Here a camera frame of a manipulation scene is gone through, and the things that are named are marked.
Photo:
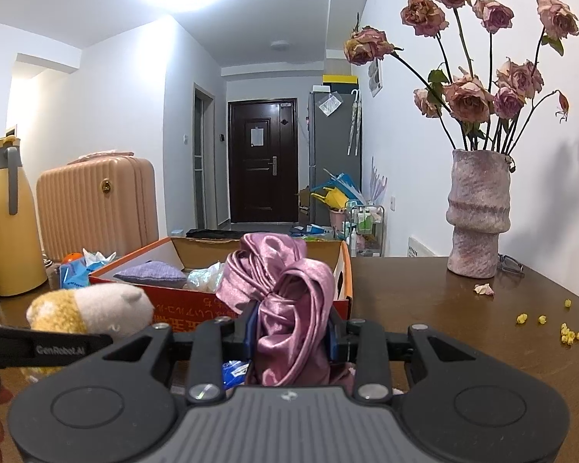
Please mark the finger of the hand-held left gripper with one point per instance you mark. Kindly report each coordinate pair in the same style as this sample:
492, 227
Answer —
38, 347

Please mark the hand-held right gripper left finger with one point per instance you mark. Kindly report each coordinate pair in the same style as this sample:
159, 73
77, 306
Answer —
252, 333

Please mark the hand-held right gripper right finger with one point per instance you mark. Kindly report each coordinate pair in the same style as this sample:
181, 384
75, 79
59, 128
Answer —
333, 337

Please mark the pink satin cloth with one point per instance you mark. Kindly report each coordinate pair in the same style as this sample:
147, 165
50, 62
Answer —
289, 308

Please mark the orange-edged cardboard box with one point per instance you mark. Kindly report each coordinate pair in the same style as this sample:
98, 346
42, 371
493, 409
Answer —
183, 306

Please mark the yellow and white plush toy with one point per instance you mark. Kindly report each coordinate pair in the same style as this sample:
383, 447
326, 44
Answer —
111, 304

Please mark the blue tissue pack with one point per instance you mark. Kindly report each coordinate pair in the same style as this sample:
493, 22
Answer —
234, 371

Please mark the blue packet with orange top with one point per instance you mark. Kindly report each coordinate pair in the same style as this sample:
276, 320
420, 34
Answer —
75, 275

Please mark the black cloth cover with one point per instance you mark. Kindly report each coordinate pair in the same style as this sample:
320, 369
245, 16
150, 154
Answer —
212, 234

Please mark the white crumpled plastic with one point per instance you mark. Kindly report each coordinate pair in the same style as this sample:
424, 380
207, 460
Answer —
99, 256

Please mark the pink bucket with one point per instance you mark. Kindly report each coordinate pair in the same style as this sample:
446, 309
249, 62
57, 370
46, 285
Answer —
337, 219

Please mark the purple knitted pillow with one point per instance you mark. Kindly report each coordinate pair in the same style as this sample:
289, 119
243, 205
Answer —
149, 272

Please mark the yellow thermos jug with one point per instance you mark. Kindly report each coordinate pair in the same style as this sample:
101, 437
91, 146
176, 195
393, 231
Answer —
9, 231

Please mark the storage trolley with bottles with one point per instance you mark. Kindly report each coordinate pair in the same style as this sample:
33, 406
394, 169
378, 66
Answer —
364, 222

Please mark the white flat panel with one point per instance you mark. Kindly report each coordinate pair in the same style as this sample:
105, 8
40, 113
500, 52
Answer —
420, 248

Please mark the brown cardboard carton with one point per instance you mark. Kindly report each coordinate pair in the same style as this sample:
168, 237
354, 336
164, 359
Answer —
304, 207

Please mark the dark brown entrance door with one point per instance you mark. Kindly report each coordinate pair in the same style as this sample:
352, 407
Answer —
246, 188

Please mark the pink ribbed suitcase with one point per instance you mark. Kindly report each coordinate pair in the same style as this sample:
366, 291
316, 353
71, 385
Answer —
91, 207

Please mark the fallen pink petal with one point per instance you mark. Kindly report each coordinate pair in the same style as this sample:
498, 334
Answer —
482, 288

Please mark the grey framed interior door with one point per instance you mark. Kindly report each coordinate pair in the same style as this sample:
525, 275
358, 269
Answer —
200, 169

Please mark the grey refrigerator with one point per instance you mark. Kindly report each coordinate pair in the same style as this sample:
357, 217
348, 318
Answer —
335, 154

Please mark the pink textured vase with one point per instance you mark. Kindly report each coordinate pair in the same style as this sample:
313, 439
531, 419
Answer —
477, 212

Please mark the black eyeglasses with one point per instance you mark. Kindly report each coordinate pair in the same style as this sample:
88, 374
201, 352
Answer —
510, 264

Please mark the white paper notice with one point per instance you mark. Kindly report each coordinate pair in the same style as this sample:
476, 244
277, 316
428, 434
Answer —
257, 136

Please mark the white folded umbrella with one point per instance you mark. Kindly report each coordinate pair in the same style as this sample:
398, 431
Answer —
358, 125
351, 130

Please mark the clear plastic bag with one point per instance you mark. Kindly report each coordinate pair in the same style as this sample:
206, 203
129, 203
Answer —
329, 104

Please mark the scattered yellow crumbs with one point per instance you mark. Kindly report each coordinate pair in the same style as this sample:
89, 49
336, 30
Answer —
572, 335

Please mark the yellow and black box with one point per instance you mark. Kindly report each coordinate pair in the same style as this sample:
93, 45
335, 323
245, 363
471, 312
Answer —
340, 78

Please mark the bunch of dried roses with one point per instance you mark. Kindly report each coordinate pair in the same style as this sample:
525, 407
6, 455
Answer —
468, 96

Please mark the round ceiling light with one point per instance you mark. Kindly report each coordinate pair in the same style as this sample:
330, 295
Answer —
280, 45

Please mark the purple wing wall decoration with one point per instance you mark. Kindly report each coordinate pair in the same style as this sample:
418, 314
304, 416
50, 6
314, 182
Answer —
379, 183

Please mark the wall picture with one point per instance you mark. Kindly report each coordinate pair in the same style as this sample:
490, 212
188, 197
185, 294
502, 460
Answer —
376, 82

